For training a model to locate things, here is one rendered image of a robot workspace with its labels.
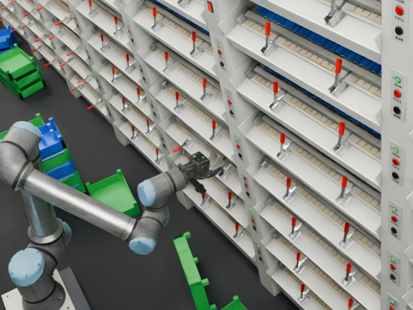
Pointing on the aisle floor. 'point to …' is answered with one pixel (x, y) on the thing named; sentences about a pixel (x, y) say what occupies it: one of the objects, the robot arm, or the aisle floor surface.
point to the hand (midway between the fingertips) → (224, 160)
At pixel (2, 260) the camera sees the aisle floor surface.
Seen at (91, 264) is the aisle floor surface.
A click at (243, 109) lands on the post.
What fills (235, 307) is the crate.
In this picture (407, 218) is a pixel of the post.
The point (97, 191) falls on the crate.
